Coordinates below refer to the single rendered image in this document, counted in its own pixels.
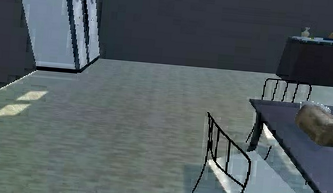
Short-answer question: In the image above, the white fridge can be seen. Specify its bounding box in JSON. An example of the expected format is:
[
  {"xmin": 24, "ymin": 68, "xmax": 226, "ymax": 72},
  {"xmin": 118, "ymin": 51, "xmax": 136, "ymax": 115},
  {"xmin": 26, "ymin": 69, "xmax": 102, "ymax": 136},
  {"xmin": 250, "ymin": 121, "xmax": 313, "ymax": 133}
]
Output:
[{"xmin": 6, "ymin": 0, "xmax": 106, "ymax": 76}]

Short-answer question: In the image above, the pale small vase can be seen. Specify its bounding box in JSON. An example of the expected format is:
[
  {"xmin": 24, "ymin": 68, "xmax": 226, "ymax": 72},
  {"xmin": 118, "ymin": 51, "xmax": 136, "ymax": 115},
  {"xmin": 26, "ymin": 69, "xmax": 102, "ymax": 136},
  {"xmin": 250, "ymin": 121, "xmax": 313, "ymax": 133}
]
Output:
[{"xmin": 300, "ymin": 26, "xmax": 312, "ymax": 39}]

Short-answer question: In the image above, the brown bread loaf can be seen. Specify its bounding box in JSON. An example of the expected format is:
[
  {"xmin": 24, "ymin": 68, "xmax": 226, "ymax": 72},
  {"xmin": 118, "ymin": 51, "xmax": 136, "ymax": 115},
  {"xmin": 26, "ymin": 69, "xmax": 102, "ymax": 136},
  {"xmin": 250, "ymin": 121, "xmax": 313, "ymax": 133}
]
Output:
[{"xmin": 292, "ymin": 102, "xmax": 333, "ymax": 148}]

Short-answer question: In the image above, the dark kitchen counter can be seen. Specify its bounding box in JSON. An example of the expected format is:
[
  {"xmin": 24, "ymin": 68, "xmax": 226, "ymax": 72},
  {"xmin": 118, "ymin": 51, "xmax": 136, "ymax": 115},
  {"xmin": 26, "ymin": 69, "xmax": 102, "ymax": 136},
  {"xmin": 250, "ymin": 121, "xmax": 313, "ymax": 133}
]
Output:
[{"xmin": 274, "ymin": 34, "xmax": 333, "ymax": 88}]

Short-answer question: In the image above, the dark dining table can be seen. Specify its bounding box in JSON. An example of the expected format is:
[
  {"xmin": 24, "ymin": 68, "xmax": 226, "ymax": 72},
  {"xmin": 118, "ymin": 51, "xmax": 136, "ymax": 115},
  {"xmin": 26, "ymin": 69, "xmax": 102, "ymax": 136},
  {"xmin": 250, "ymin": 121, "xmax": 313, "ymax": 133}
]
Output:
[{"xmin": 240, "ymin": 98, "xmax": 333, "ymax": 193}]

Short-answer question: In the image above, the black fridge handle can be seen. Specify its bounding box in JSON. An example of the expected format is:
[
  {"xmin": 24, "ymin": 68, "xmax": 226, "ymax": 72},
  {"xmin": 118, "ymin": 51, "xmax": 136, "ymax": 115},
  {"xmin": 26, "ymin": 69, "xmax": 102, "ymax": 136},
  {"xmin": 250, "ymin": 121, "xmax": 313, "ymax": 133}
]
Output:
[{"xmin": 72, "ymin": 0, "xmax": 95, "ymax": 55}]

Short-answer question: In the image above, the black wire chair white seat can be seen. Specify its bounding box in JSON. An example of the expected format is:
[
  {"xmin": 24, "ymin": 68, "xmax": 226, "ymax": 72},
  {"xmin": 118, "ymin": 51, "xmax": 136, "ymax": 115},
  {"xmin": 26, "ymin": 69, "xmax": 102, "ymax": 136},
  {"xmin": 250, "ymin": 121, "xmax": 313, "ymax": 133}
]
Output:
[
  {"xmin": 243, "ymin": 76, "xmax": 313, "ymax": 165},
  {"xmin": 191, "ymin": 110, "xmax": 306, "ymax": 193}
]

